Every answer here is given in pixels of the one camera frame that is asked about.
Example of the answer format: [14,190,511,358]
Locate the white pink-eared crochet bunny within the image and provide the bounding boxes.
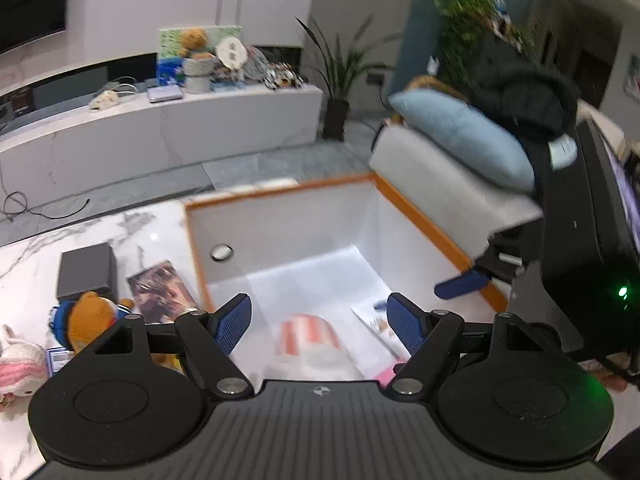
[0,325,49,412]

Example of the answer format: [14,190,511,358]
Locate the white plush striped hat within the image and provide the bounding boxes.
[262,313,363,382]

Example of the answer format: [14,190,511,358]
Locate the light blue cushion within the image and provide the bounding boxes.
[388,89,535,194]

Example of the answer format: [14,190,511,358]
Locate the decorative round plate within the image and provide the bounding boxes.
[244,46,270,82]

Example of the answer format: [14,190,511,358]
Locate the dark grey square box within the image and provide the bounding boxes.
[56,243,118,304]

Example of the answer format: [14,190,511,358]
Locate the white armchair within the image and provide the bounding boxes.
[369,120,541,270]

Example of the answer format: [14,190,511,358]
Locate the white marble tv bench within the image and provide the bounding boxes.
[1,84,323,207]

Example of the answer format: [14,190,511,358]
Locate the white flat device box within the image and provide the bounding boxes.
[146,84,184,104]

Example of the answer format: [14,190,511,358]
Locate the orange white storage box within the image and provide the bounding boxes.
[186,174,507,385]

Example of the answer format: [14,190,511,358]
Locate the blue white card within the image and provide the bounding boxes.
[46,347,75,377]

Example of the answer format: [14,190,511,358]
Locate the white round paper fan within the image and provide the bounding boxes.
[216,36,248,70]

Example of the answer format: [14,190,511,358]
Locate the potted green plant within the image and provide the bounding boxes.
[296,15,402,142]

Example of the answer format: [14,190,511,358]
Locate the black power cable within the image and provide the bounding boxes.
[0,164,92,224]

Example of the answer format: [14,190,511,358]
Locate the brown bear plush blue clothes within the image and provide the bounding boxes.
[49,292,134,353]

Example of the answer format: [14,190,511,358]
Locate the black jacket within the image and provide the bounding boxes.
[466,32,579,203]

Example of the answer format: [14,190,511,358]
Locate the white power strip cables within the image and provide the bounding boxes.
[88,77,144,112]

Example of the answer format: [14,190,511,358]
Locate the dark picture booklet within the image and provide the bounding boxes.
[127,260,198,323]

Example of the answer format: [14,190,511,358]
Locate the leafy climbing plant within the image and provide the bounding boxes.
[394,0,532,91]

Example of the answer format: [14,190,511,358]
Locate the black television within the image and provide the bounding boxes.
[0,0,66,53]

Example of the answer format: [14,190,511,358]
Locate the pink wallet case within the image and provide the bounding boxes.
[374,362,405,388]

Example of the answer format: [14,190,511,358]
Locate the black white toy cars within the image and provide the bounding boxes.
[264,63,305,91]

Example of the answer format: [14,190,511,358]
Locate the teddy bear in basket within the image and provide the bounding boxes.
[179,27,216,94]

